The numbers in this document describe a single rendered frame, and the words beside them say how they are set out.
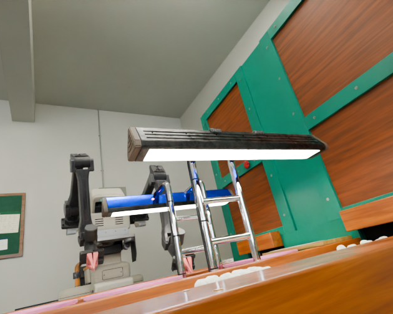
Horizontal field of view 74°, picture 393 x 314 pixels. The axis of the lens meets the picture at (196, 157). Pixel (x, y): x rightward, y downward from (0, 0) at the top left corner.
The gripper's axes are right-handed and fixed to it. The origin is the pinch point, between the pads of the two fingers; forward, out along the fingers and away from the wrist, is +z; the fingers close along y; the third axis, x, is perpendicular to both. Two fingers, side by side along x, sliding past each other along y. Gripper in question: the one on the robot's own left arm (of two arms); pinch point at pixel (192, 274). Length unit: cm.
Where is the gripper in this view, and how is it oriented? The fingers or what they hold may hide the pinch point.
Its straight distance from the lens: 113.4
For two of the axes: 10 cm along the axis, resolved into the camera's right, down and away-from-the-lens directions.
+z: 4.5, 2.4, -8.6
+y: 8.9, 0.0, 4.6
